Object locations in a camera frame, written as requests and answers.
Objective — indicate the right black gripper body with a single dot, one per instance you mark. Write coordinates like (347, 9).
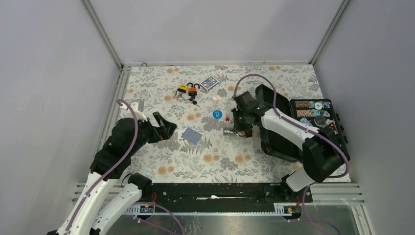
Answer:
(241, 122)

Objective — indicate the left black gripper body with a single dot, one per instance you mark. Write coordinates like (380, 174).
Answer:
(147, 133)

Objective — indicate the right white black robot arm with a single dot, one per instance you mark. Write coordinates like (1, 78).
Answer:
(320, 149)

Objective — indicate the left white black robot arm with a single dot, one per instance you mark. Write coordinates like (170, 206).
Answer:
(128, 136)

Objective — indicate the orange padlock with key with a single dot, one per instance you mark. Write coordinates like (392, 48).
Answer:
(192, 91)

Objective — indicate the blue playing card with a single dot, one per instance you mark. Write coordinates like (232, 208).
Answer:
(191, 136)

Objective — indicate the blue round poker chip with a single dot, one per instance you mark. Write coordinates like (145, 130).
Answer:
(217, 114)

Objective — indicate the translucent small cube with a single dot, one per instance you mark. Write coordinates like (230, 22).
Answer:
(216, 99)

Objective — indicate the yellow padlock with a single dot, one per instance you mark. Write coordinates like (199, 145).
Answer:
(181, 90)

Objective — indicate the floral tablecloth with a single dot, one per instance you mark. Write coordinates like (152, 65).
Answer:
(217, 158)

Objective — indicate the blue playing card deck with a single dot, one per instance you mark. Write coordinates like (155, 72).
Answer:
(209, 83)

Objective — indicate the black poker chip case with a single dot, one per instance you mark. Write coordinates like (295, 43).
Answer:
(318, 113)

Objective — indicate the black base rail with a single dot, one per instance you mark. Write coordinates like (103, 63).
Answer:
(223, 197)

